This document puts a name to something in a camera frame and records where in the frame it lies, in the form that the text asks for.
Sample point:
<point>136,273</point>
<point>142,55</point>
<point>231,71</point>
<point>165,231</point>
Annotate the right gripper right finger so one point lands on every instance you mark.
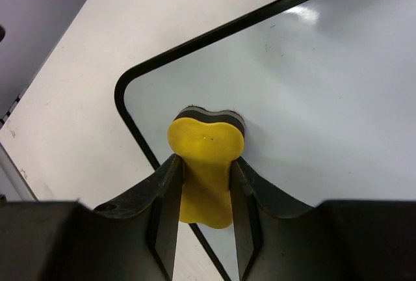
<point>251,195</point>

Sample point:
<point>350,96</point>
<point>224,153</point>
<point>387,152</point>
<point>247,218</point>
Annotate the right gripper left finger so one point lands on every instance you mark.
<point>142,225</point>

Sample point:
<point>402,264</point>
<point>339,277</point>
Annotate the yellow bone-shaped eraser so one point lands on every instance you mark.
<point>207,142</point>

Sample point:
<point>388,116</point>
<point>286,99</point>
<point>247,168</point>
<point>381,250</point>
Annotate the black framed whiteboard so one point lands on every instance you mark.
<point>326,89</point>

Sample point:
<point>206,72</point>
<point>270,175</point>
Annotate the aluminium mounting rail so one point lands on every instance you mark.
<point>14,187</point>

